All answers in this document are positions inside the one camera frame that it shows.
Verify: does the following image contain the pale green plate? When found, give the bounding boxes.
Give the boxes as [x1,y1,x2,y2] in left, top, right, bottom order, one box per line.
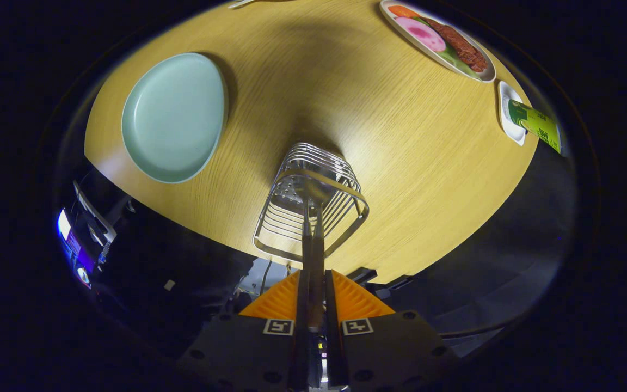
[121,52,229,184]

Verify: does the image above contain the metal fork with brown handle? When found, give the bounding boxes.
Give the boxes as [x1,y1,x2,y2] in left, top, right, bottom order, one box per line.
[300,199,314,327]

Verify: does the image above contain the brown meat slices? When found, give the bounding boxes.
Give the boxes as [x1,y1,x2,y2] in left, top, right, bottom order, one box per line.
[425,17,489,73]

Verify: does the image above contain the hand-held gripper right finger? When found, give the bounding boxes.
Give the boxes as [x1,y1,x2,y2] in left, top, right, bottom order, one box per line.
[324,269,460,392]

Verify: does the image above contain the green lettuce leaf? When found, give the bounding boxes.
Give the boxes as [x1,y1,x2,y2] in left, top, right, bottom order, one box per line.
[438,46,481,78]

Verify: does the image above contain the orange carrot slice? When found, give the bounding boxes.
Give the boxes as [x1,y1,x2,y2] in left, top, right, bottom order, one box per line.
[388,4,420,20]

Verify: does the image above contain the pink round ham slice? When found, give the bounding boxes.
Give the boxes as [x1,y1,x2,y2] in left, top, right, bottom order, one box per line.
[395,16,447,53]

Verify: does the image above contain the metal wire cutlery basket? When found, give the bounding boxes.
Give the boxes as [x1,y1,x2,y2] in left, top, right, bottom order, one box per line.
[253,143,370,263]

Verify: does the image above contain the black bracket under table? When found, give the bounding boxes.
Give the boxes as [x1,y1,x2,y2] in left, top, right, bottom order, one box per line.
[346,267,415,289]

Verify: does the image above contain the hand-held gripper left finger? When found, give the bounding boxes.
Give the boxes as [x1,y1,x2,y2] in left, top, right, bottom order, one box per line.
[176,269,310,392]

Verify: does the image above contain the metal spoon with brown handle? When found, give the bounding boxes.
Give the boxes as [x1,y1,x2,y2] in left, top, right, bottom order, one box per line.
[305,180,329,333]

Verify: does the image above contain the dark device with blue lights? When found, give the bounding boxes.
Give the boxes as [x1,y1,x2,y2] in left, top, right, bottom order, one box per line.
[55,180,134,289]

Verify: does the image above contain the white oval food plate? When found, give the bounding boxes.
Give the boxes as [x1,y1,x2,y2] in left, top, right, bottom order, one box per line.
[380,0,496,83]

